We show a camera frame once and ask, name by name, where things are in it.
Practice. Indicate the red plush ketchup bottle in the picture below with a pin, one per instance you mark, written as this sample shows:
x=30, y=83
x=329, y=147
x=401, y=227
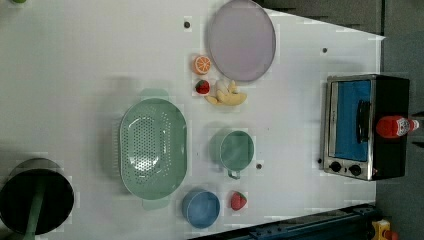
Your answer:
x=391, y=127

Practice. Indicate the silver toaster oven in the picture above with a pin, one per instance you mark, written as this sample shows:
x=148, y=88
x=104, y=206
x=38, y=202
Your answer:
x=352, y=146

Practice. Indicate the toy peeled banana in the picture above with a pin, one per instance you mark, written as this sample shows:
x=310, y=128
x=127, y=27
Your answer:
x=226, y=94

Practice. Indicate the small toy strawberry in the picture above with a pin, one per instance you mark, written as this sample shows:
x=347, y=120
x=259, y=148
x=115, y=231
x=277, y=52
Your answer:
x=202, y=87

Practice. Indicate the green mug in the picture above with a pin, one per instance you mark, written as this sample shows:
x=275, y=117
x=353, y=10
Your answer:
x=233, y=150

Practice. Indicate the toy orange slice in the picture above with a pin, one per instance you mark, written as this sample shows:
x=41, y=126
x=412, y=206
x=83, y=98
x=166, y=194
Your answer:
x=201, y=65

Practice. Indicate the green perforated colander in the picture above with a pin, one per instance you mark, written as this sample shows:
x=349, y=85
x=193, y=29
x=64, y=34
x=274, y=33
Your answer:
x=153, y=148

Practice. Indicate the large toy strawberry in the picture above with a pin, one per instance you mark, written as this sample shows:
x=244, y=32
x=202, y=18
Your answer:
x=238, y=201

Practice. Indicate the round grey plate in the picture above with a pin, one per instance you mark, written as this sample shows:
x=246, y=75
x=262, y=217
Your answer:
x=242, y=40

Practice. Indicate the blue cup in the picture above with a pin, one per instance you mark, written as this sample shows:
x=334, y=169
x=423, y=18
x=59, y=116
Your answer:
x=200, y=208

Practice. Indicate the yellow red toy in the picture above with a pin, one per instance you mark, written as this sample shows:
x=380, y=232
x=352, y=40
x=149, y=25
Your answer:
x=383, y=231

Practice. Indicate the green spatula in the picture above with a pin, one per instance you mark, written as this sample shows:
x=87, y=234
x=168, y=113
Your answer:
x=33, y=216

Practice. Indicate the blue metal frame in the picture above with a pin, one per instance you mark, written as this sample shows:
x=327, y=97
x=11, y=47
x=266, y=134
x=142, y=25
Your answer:
x=350, y=223

